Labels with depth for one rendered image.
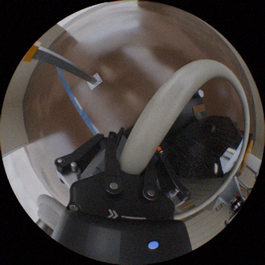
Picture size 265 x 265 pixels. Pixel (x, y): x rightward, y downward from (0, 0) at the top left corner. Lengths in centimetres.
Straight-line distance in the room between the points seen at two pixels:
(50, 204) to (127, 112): 114
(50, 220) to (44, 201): 10
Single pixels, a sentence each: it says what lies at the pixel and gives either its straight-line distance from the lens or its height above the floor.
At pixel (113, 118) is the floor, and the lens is 112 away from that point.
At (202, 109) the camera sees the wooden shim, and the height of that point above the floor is 3.
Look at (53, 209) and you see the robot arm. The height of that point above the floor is 105.
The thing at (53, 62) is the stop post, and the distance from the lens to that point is 83.
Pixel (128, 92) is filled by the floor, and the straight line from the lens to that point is 111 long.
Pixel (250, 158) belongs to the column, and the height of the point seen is 85.
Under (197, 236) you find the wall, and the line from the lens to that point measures 607.
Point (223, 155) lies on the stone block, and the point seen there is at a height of 79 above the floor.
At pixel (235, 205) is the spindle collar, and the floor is 111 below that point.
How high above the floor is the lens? 106
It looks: 77 degrees down
